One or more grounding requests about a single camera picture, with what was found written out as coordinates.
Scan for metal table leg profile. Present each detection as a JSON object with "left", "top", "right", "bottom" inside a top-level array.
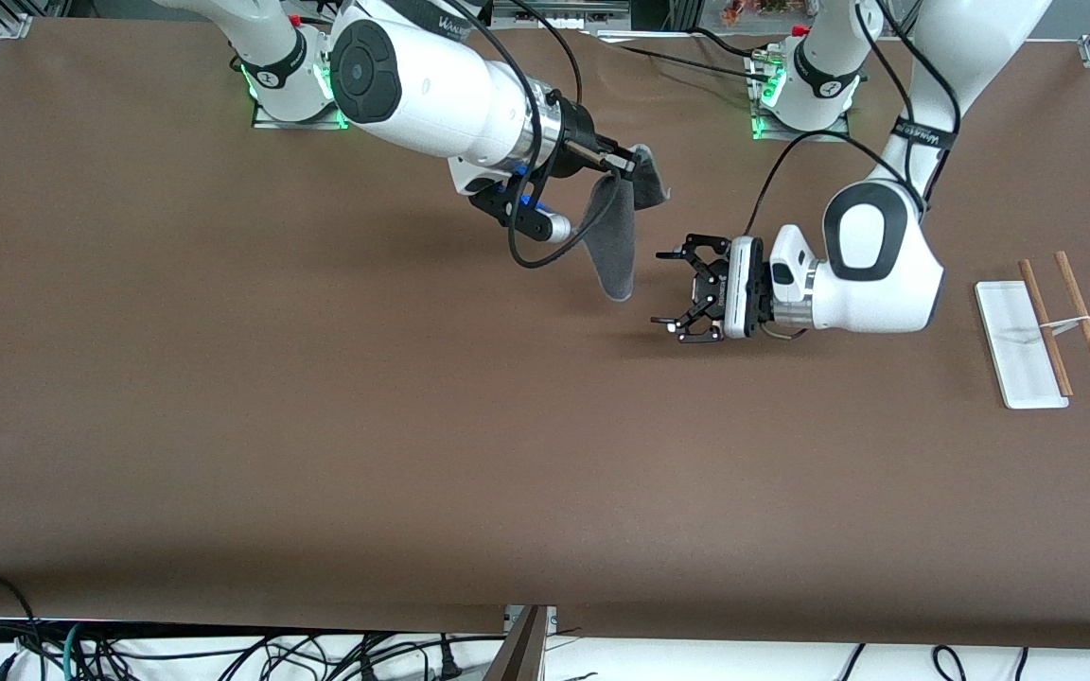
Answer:
[{"left": 483, "top": 605, "right": 557, "bottom": 681}]

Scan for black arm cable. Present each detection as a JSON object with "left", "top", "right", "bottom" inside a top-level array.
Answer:
[
  {"left": 742, "top": 0, "right": 964, "bottom": 239},
  {"left": 450, "top": 0, "right": 595, "bottom": 271}
]

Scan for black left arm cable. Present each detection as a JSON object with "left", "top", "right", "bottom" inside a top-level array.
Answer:
[{"left": 742, "top": 0, "right": 964, "bottom": 239}]

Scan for orange background decoration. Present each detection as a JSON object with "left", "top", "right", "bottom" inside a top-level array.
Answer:
[{"left": 720, "top": 0, "right": 816, "bottom": 26}]

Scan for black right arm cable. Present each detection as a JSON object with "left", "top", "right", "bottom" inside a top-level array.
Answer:
[{"left": 450, "top": 0, "right": 595, "bottom": 271}]

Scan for long black table cable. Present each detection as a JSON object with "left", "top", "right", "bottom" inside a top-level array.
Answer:
[{"left": 592, "top": 33, "right": 778, "bottom": 86}]

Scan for white power strip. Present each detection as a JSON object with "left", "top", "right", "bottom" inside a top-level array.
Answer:
[{"left": 493, "top": 0, "right": 631, "bottom": 29}]

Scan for white rack base plate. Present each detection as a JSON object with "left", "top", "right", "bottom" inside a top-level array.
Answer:
[{"left": 975, "top": 281, "right": 1069, "bottom": 410}]

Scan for short curved black cable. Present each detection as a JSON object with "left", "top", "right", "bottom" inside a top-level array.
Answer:
[{"left": 692, "top": 26, "right": 773, "bottom": 60}]

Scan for grey microfibre towel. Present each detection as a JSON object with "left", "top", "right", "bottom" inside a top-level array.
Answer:
[{"left": 571, "top": 144, "right": 671, "bottom": 302}]

